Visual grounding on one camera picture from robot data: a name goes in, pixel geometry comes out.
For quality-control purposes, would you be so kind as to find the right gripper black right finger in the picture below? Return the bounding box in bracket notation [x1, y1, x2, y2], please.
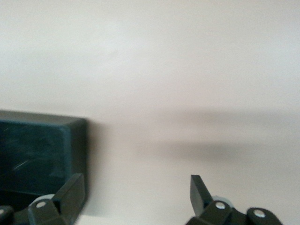
[185, 174, 283, 225]

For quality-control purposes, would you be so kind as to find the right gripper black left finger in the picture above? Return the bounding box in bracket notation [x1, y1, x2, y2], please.
[0, 173, 85, 225]

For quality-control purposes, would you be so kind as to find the black plastic box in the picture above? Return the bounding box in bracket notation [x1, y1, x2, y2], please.
[0, 109, 89, 218]

